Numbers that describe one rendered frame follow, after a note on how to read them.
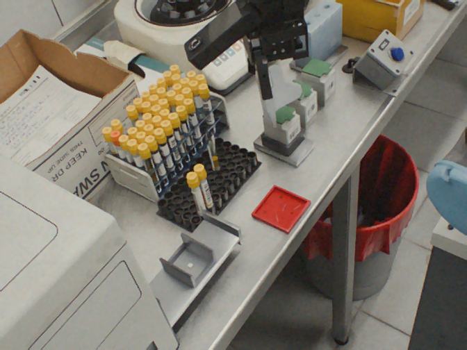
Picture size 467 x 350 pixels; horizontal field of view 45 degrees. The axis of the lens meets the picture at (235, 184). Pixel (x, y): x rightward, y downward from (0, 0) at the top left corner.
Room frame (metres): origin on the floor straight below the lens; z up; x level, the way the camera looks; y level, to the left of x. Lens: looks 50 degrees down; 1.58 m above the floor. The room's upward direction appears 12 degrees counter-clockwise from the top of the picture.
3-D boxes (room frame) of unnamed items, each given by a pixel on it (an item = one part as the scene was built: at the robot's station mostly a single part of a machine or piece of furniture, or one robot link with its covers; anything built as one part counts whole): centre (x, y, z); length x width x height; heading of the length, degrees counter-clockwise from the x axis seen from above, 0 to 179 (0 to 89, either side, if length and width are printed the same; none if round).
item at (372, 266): (0.92, -0.29, 0.22); 0.38 x 0.37 x 0.44; 136
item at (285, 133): (0.66, -0.09, 0.92); 0.05 x 0.04 x 0.06; 44
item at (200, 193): (0.60, 0.04, 0.93); 0.17 x 0.09 x 0.11; 136
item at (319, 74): (0.77, -0.18, 0.91); 0.05 x 0.04 x 0.07; 46
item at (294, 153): (0.66, -0.10, 0.89); 0.09 x 0.05 x 0.04; 44
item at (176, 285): (0.42, 0.10, 0.92); 0.21 x 0.07 x 0.05; 136
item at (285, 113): (0.66, -0.09, 0.95); 0.05 x 0.04 x 0.01; 44
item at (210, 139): (0.62, 0.02, 0.93); 0.01 x 0.01 x 0.10; 46
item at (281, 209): (0.53, -0.06, 0.88); 0.07 x 0.07 x 0.01; 46
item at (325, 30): (0.87, -0.21, 0.92); 0.10 x 0.07 x 0.10; 131
